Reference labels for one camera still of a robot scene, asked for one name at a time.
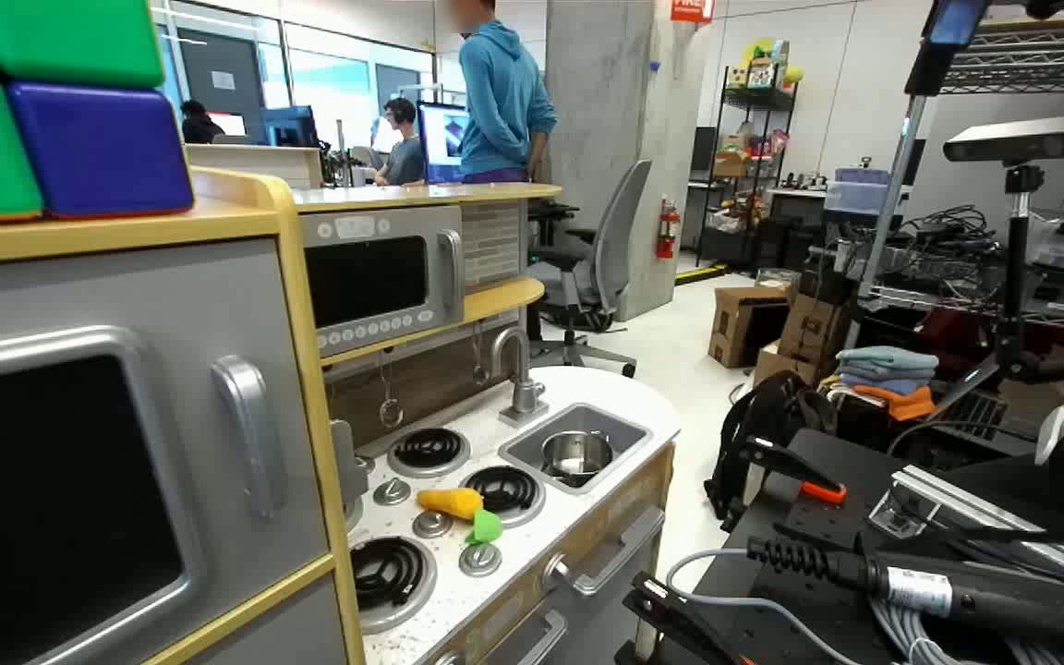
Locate orange carrot plush green leaves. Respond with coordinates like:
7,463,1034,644
418,484,507,549

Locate small steel pot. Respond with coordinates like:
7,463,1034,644
540,425,620,486

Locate grey toy faucet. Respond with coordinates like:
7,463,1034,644
488,324,549,430

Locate grey toy sink basin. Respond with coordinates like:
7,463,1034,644
499,403,655,495

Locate grey mesh office chair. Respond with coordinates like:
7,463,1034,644
523,158,656,379

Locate black toy stove burner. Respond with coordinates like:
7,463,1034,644
462,463,549,527
384,420,472,481
345,531,440,634

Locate red fire extinguisher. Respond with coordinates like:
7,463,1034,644
655,199,684,261

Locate grey toy microwave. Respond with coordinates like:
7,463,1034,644
299,202,467,363

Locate brown cardboard box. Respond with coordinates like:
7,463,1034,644
704,282,791,373

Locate silver stove knob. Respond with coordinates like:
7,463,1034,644
368,476,413,508
459,540,507,581
411,508,453,544

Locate computer monitor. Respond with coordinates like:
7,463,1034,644
418,98,475,176

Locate seated person grey shirt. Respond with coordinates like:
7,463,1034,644
368,97,433,188

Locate wooden toy kitchen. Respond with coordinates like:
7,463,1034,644
0,162,684,665

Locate person in blue hoodie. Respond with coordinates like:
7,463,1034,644
442,0,561,188

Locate black backpack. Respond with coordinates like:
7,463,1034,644
700,366,828,531

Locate black clamp orange trigger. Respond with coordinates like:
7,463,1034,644
736,435,853,512

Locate folded blue cloth stack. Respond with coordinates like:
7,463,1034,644
833,345,942,399

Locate blue plastic storage bin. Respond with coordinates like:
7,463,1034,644
818,165,902,223

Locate black work table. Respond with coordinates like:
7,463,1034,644
628,420,1064,665

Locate folded orange cloth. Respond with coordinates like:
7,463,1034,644
853,379,939,425

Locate grey toy fridge door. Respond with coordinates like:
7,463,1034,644
177,571,358,665

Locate silver metal pole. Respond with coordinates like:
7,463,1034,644
853,89,934,304

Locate grey windowed toy cabinet door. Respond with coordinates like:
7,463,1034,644
0,236,339,665

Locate blue plastic block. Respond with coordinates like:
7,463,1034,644
2,80,198,223

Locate black cylinder silver band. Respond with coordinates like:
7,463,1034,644
741,531,1064,659

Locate black wire shelf rack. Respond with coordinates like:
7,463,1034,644
694,33,806,272

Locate small metal corner bracket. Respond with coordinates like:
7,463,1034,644
868,473,946,544

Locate black camera stand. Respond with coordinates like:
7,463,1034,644
923,158,1064,430

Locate aluminium extrusion rail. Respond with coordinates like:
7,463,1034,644
887,463,1064,592

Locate black stereo camera bar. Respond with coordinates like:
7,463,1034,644
939,109,1064,165

